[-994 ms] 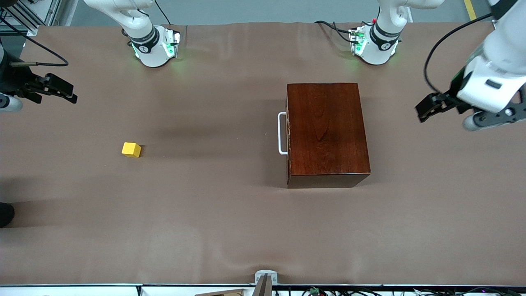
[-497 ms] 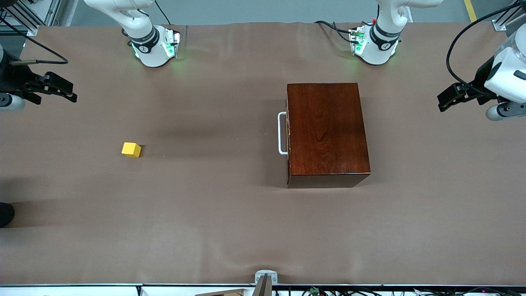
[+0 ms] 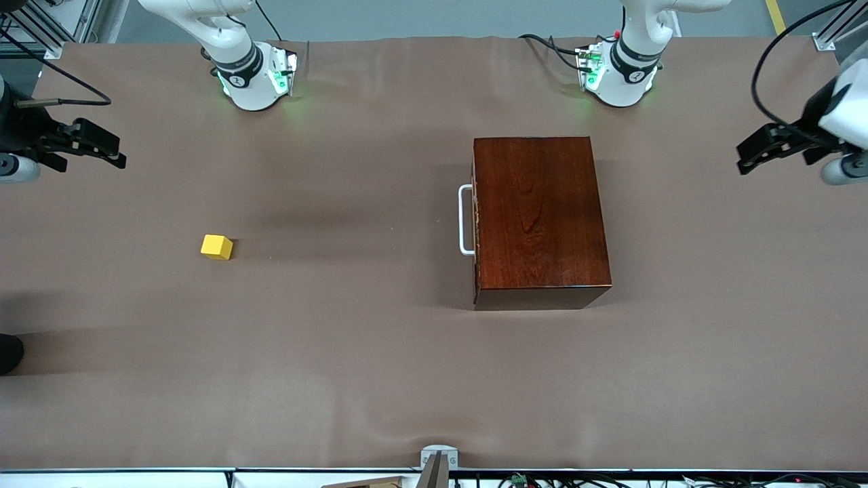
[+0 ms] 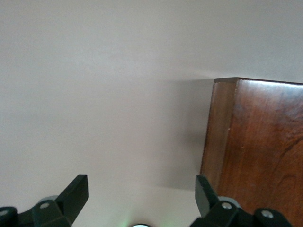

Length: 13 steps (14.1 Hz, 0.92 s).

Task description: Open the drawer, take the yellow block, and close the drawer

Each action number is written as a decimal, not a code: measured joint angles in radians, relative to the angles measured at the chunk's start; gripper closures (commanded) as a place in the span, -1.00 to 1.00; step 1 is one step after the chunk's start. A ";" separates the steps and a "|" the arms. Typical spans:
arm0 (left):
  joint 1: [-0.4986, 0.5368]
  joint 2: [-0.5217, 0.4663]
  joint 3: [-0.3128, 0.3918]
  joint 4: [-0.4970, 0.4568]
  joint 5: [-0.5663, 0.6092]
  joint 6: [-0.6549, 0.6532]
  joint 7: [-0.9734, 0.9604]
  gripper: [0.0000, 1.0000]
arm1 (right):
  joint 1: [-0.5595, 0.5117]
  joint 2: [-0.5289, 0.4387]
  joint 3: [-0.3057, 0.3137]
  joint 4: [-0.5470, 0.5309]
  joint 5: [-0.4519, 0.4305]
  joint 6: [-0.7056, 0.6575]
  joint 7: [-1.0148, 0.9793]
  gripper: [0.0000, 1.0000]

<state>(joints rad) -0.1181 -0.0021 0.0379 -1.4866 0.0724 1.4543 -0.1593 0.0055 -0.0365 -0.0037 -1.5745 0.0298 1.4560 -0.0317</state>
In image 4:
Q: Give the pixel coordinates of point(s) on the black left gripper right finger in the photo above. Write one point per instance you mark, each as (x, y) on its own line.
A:
(213, 212)

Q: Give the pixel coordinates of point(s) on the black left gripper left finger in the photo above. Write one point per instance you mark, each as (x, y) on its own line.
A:
(66, 205)

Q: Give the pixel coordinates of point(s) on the dark brown wooden cabinet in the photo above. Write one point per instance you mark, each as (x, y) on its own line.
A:
(265, 142)

